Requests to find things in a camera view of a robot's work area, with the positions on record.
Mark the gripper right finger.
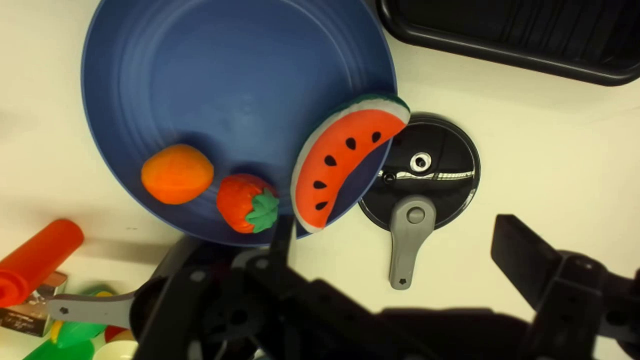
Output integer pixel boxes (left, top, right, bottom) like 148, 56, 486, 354
491, 214, 640, 360

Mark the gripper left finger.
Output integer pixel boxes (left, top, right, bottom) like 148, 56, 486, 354
134, 215, 388, 360

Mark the toy strawberry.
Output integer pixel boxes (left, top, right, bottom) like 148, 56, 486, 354
216, 173, 280, 234

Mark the toy watermelon slice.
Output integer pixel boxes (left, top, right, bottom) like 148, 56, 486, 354
290, 93, 411, 234

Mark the orange toy fruit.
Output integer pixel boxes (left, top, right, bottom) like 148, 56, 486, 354
140, 144, 215, 205

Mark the white cup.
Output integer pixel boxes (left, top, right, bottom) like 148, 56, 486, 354
92, 339, 139, 360

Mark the blue ridged plate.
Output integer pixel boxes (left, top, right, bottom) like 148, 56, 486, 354
80, 0, 398, 247

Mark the green plastic toy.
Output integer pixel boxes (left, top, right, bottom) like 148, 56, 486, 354
22, 284, 117, 360

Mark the orange plastic cylinder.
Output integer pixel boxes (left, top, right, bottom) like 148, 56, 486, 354
0, 218, 85, 308

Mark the small printed box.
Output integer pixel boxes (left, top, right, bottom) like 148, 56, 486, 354
0, 271, 69, 338

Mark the black tray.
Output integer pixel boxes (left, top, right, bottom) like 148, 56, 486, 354
376, 0, 640, 87

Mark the black pot with grey handle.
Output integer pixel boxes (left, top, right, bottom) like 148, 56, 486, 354
47, 235, 211, 346

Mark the black lid with grey handle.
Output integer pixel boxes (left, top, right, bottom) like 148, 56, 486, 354
358, 113, 482, 291

